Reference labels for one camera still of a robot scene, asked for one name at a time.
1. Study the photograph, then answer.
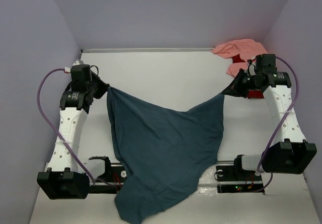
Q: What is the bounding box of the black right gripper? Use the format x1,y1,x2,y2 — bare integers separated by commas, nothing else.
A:
221,68,261,99

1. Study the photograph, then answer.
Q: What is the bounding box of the teal blue t shirt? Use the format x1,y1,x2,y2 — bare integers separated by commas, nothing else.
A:
107,88,224,223

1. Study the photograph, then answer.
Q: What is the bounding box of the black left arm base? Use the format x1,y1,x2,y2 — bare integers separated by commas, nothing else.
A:
85,156,127,194

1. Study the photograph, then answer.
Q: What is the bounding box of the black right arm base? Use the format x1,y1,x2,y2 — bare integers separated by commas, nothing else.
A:
214,155,264,194

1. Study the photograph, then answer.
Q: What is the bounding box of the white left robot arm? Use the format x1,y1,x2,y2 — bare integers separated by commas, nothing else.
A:
36,59,112,200

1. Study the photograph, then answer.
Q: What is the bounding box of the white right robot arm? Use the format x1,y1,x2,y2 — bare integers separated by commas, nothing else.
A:
222,54,317,180

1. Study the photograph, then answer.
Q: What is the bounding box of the red t shirt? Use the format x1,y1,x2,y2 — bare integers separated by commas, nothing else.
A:
230,54,264,99

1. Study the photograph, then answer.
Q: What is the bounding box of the pink t shirt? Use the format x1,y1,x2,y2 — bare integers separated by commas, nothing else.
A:
211,39,268,77

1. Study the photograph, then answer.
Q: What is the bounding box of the metal back table rail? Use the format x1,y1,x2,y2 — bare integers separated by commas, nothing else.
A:
80,48,212,53

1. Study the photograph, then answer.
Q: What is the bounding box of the metal table rail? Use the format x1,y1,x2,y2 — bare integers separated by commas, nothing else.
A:
80,48,212,53
111,160,234,165

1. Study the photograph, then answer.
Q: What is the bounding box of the metal front table rail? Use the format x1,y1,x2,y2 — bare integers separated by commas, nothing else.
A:
111,160,234,165

